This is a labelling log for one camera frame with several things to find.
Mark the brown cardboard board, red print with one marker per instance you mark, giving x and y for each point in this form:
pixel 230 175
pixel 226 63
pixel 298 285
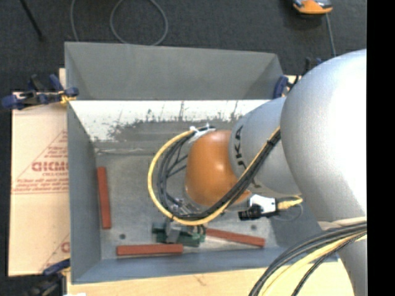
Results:
pixel 37 214

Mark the grey metal bin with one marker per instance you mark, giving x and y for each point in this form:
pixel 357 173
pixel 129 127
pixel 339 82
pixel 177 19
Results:
pixel 135 196

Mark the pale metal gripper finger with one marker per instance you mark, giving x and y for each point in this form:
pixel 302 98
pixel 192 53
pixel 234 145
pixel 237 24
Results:
pixel 159 227
pixel 173 235

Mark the black cylinder on white bracket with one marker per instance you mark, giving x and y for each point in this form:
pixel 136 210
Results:
pixel 251 213

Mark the red-brown flat block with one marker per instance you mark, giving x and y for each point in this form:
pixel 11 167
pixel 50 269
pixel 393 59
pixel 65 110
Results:
pixel 104 197
pixel 236 237
pixel 149 249

